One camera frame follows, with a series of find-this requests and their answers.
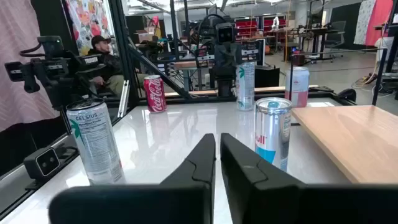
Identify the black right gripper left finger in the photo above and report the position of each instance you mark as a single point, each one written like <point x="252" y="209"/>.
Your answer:
<point x="174" y="202"/>

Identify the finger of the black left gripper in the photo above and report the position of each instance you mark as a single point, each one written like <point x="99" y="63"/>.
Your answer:
<point x="220" y="62"/>
<point x="234" y="62"/>

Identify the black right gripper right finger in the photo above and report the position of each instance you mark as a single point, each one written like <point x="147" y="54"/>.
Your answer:
<point x="264" y="199"/>

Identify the silver Celsius Peach Vibe can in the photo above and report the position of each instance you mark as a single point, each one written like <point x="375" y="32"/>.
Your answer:
<point x="93" y="140"/>
<point x="245" y="90"/>

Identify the silver blue Red Bull can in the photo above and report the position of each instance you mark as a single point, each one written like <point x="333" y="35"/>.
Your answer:
<point x="273" y="130"/>

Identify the red Coca-Cola can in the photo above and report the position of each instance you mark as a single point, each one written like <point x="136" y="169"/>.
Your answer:
<point x="155" y="93"/>

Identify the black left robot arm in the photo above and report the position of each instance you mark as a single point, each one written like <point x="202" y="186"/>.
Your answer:
<point x="225" y="87"/>

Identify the red storage shelving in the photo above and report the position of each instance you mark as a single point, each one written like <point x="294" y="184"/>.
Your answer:
<point x="245" y="29"/>

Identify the black computer monitor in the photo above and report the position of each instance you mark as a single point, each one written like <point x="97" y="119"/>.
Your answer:
<point x="267" y="77"/>

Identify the black desk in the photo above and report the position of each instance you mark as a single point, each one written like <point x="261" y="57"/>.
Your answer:
<point x="320" y="31"/>

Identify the cardboard box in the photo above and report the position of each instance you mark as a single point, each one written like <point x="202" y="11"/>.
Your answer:
<point x="143" y="35"/>

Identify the black office chair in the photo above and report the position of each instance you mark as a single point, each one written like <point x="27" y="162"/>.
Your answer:
<point x="337" y="34"/>

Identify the black rounded device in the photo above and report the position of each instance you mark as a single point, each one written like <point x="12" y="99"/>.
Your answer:
<point x="348" y="95"/>

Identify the light wooden board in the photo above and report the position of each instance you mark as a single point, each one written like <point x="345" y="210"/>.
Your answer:
<point x="351" y="137"/>

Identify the person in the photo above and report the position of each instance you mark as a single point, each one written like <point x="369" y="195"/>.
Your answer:
<point x="105" y="65"/>

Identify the white patterned hanging cloth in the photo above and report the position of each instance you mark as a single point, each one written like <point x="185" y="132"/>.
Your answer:
<point x="363" y="21"/>

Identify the red hanging cloth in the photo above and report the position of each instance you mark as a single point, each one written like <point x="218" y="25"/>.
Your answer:
<point x="381" y="21"/>

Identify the floral patterned hanging cloth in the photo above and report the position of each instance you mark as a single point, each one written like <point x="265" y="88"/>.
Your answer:
<point x="88" y="18"/>

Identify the pink curtain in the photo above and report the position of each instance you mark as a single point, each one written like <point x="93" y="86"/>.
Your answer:
<point x="21" y="93"/>

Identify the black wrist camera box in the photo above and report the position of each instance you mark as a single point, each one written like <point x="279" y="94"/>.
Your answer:
<point x="225" y="33"/>

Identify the black metal rig frame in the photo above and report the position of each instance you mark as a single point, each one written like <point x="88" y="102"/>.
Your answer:
<point x="124" y="62"/>

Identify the silver metal bracket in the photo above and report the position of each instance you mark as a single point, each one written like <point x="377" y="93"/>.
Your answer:
<point x="123" y="99"/>

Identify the black table-level camera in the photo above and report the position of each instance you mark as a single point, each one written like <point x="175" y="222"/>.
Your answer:
<point x="42" y="162"/>

